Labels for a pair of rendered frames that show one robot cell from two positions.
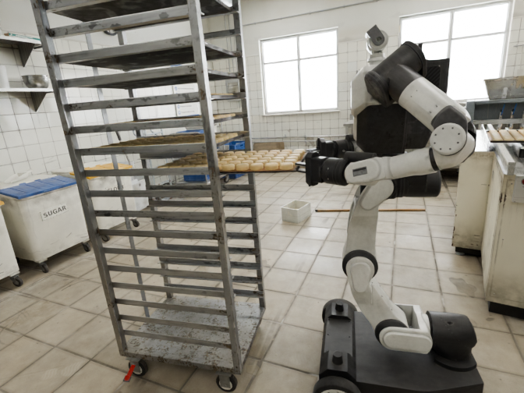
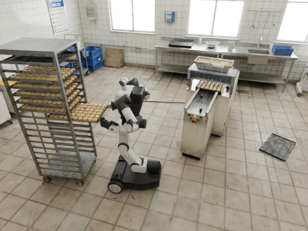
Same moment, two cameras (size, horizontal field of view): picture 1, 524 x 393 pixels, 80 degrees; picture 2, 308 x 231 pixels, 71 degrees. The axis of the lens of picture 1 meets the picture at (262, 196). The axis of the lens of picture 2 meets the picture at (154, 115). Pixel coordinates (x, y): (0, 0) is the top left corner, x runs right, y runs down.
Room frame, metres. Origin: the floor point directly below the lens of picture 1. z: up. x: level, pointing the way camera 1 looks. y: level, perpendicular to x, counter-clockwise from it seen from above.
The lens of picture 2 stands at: (-0.97, -0.45, 2.38)
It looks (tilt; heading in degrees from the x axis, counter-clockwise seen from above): 32 degrees down; 352
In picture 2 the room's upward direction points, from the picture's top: straight up
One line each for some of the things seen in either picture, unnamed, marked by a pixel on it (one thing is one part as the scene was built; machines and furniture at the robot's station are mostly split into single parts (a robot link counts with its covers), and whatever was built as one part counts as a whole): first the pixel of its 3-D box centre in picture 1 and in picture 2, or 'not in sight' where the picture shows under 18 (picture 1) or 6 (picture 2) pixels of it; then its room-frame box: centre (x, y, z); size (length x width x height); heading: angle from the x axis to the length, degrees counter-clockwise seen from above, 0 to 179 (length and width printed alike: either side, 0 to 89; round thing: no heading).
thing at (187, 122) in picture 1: (138, 125); (41, 103); (1.25, 0.46, 1.23); 0.64 x 0.03 x 0.03; 74
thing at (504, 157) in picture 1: (496, 140); (203, 83); (2.34, -1.79, 0.87); 2.01 x 0.03 x 0.07; 147
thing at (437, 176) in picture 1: (398, 175); (134, 120); (1.18, -0.53, 0.97); 0.28 x 0.13 x 0.18; 74
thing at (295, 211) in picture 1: (296, 211); not in sight; (3.33, -0.37, 0.08); 0.30 x 0.22 x 0.16; 142
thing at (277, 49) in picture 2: not in sight; (282, 50); (3.84, -4.29, 0.95); 0.40 x 0.30 x 0.14; 68
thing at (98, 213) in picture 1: (154, 213); (49, 130); (1.25, 0.46, 0.87); 0.64 x 0.03 x 0.03; 74
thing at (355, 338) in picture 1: (393, 341); (137, 168); (1.17, -0.55, 0.19); 0.64 x 0.52 x 0.33; 74
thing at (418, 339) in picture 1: (401, 326); (139, 164); (1.16, -0.58, 0.28); 0.21 x 0.20 x 0.13; 74
